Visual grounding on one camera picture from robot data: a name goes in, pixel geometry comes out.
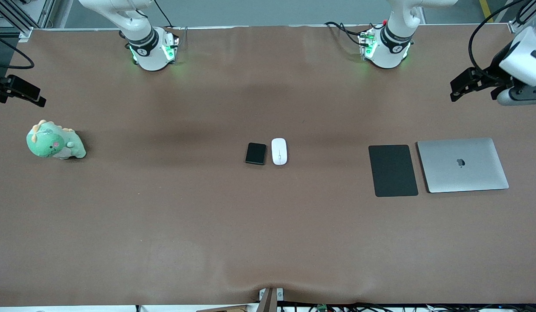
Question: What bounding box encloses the aluminium frame post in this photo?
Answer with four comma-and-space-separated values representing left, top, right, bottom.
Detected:
0, 0, 56, 42
508, 0, 536, 33

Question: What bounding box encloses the green plush dinosaur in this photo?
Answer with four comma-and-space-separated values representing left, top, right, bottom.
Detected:
26, 120, 87, 160

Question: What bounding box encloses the black arm base cable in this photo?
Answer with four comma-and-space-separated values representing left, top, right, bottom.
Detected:
324, 21, 369, 46
153, 0, 174, 28

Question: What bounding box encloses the white computer mouse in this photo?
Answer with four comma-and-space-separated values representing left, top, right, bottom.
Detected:
271, 138, 288, 166

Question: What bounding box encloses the black left arm base cable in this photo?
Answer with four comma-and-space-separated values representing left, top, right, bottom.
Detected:
324, 21, 369, 46

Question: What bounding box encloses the black right arm base cable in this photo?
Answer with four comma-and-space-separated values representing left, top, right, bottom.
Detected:
153, 0, 174, 28

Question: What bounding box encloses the silver laptop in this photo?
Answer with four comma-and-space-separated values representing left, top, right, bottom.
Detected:
416, 137, 510, 193

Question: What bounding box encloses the large table cover mat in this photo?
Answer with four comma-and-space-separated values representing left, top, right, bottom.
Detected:
0, 25, 536, 306

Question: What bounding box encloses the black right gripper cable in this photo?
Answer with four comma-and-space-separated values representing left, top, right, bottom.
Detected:
0, 32, 35, 70

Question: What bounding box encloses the black mouse pad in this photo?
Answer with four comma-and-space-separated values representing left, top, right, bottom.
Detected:
368, 145, 419, 198

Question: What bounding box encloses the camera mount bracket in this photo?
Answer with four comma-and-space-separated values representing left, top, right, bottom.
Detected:
258, 287, 284, 312

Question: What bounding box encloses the black phone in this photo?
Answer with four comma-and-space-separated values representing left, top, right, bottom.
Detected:
245, 142, 267, 166

